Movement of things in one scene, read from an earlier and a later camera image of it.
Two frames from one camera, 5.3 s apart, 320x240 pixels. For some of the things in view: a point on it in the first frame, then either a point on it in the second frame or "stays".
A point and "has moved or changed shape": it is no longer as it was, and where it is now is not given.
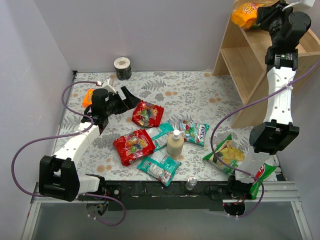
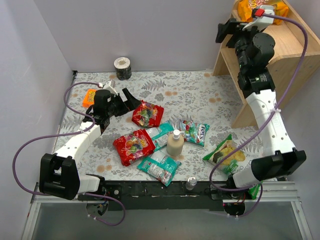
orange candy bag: [246, 17] has moved or changed shape
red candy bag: [134, 146] stays
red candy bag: [147, 115] stays
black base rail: [151, 195] stays
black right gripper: [263, 13] → [233, 32]
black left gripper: [124, 100] stays
